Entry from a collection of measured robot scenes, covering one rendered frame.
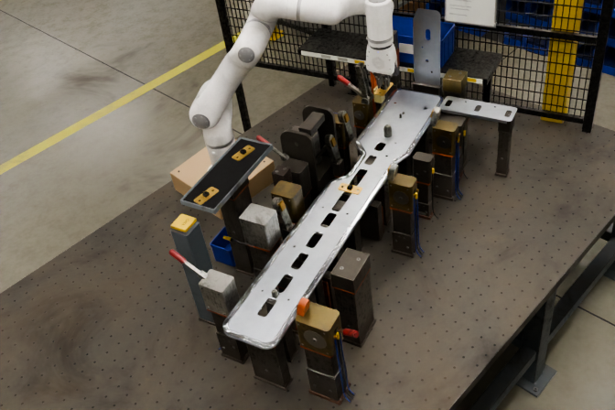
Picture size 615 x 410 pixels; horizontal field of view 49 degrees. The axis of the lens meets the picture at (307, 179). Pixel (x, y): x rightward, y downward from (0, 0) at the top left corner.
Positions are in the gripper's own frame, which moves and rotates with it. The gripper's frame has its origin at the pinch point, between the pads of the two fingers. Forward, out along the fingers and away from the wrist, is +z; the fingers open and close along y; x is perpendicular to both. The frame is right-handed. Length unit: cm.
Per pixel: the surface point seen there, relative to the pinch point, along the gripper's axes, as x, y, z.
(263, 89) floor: 147, -173, 132
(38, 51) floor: 132, -395, 132
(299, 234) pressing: -53, -7, 29
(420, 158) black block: -0.1, 13.2, 30.5
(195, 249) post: -78, -31, 22
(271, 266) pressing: -69, -8, 28
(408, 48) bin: 56, -16, 20
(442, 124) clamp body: 15.6, 15.6, 25.2
